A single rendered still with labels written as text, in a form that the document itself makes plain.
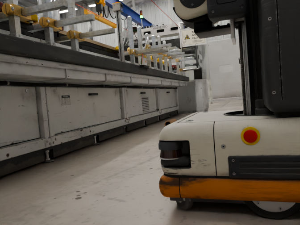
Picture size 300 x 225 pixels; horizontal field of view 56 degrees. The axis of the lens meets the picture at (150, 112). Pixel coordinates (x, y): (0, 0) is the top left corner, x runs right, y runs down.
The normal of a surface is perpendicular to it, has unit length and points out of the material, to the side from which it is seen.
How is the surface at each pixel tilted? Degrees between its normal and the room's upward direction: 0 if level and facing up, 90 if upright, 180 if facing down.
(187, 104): 90
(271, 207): 93
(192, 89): 90
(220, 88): 90
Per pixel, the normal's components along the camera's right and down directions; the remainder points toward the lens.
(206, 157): -0.32, 0.07
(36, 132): 0.95, -0.06
